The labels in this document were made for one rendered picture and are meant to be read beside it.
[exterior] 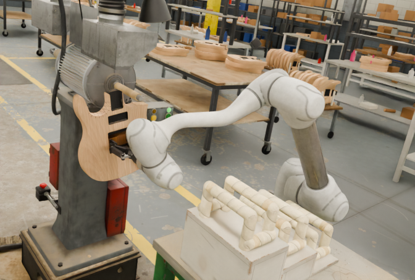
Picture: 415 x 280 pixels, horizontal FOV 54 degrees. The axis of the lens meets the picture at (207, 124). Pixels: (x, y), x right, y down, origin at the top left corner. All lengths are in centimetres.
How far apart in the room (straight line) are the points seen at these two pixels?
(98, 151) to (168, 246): 59
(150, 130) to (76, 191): 92
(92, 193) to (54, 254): 37
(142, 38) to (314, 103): 68
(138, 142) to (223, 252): 48
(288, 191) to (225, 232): 95
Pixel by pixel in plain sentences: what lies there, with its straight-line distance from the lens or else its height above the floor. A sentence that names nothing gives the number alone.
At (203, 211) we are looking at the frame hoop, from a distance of 117.
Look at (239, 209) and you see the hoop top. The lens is 105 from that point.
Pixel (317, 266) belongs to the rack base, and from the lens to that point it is 140.
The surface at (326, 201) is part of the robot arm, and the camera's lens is 191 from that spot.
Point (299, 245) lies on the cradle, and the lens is 126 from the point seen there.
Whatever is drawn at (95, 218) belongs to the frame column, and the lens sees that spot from 235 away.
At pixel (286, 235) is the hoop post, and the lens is 119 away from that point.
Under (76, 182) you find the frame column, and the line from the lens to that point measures 218.
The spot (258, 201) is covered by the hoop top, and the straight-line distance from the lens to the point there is 111.
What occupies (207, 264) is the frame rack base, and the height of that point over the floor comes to 99.
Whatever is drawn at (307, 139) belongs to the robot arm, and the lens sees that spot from 167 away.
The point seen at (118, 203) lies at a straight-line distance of 235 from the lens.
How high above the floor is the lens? 172
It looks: 18 degrees down
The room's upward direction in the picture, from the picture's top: 9 degrees clockwise
